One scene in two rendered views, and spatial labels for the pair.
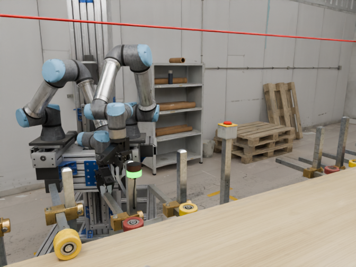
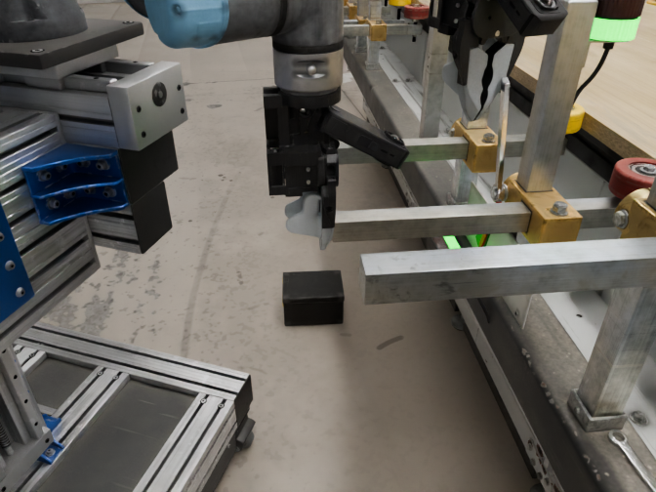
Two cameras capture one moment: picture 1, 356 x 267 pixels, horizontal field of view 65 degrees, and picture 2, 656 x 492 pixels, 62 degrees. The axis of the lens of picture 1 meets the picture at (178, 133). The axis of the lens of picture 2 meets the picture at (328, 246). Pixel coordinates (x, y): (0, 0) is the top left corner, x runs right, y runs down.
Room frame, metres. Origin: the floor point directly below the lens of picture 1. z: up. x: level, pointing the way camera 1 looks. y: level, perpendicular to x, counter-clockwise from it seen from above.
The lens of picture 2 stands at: (1.12, 0.93, 1.20)
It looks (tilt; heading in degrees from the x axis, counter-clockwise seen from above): 33 degrees down; 293
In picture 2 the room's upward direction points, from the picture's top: straight up
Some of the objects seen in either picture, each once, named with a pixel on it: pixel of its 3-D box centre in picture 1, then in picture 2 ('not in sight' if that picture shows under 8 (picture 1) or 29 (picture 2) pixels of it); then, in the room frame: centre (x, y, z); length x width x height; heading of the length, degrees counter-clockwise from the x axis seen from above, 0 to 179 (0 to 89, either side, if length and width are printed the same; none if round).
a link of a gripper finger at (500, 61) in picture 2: (122, 173); (479, 76); (1.21, 0.25, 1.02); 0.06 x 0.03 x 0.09; 139
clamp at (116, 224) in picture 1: (127, 220); (539, 209); (1.11, 0.22, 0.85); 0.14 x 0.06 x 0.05; 119
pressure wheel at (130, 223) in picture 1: (133, 233); (635, 205); (0.99, 0.17, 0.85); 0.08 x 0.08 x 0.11
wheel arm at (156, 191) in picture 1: (167, 202); (439, 149); (1.28, 0.05, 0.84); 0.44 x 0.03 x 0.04; 29
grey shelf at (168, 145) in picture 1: (171, 116); not in sight; (4.18, 0.10, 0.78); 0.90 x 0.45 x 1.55; 125
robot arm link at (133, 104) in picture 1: (128, 112); not in sight; (1.84, 0.32, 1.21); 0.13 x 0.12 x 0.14; 83
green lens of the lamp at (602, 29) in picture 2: (134, 172); (608, 25); (1.08, 0.18, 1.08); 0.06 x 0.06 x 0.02
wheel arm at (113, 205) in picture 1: (118, 214); (495, 220); (1.16, 0.27, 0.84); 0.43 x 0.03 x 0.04; 29
